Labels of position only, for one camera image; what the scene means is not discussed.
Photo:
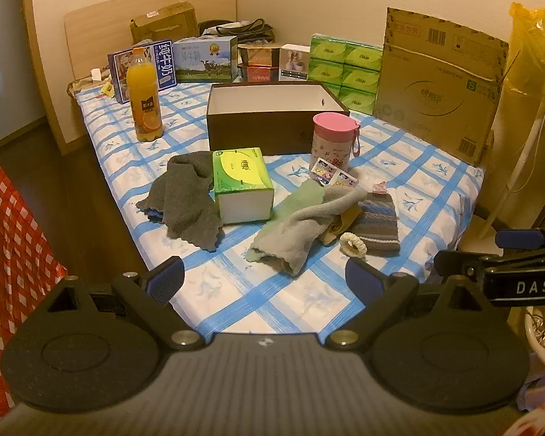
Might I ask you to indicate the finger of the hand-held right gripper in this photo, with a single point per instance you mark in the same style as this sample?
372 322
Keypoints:
517 238
458 263

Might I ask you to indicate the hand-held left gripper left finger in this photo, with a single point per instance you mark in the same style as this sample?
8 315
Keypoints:
168 278

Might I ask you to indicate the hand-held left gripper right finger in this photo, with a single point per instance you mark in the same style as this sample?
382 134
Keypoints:
362 277

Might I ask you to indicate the white scrunchie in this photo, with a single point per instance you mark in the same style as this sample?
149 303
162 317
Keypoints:
344 239

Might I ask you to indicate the striped knit hat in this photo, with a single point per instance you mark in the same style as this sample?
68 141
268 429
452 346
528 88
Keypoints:
377 222

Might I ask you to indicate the yellow beige cloth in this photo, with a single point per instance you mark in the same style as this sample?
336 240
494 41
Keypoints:
343 220

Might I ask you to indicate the dark grey towel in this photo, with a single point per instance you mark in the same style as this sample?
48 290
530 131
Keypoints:
186 204

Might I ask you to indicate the light grey-green towel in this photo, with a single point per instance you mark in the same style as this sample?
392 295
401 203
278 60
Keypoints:
295 222

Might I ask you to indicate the colourful sticker card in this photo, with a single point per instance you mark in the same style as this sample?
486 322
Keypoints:
334 175

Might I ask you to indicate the brown cardboard box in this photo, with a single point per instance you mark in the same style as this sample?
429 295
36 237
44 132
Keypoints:
254 131

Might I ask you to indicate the white plastic basket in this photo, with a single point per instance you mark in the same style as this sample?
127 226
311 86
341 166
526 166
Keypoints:
532 331

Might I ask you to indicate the blue checked bed sheet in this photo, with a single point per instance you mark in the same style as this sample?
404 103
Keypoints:
263 281

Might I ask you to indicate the single green tissue pack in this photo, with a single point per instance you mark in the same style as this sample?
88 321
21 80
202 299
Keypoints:
240 172

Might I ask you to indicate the pink lidded cup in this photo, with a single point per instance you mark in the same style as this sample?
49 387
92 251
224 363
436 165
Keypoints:
329 150

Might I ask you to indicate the red checked cloth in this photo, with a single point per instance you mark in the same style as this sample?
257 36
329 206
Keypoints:
9 259

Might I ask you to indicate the large flattened cardboard box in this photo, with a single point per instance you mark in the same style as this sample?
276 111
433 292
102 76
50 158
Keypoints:
436 86

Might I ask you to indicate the orange juice bottle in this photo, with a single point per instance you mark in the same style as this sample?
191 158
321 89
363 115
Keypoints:
145 100

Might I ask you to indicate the yellow plastic bag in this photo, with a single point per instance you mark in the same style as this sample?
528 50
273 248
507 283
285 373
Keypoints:
536 54

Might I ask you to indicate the small yellow packet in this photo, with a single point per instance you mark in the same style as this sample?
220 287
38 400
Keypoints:
107 90

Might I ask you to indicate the stack of green tissue packets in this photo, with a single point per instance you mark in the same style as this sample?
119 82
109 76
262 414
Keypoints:
345 72

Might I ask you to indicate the dark blue milk carton box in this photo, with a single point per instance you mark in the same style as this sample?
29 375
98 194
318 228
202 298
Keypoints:
163 63

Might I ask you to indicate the light blue milk box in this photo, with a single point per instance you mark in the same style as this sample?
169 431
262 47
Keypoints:
200 61

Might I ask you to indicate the white product box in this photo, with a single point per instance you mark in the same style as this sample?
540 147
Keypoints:
294 66

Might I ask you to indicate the red gift box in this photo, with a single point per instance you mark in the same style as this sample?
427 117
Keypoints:
259 74

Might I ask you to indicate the light wooden panel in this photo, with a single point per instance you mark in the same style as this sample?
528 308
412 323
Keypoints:
41 77

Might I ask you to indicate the gold gift box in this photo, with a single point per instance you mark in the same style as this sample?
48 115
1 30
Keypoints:
259 56

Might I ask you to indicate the brown shipping carton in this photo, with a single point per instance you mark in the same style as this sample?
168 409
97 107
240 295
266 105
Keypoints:
163 25

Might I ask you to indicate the black bag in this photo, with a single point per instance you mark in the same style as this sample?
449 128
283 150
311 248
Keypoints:
254 32

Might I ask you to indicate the wooden headboard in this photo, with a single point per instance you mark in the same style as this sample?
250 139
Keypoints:
100 22

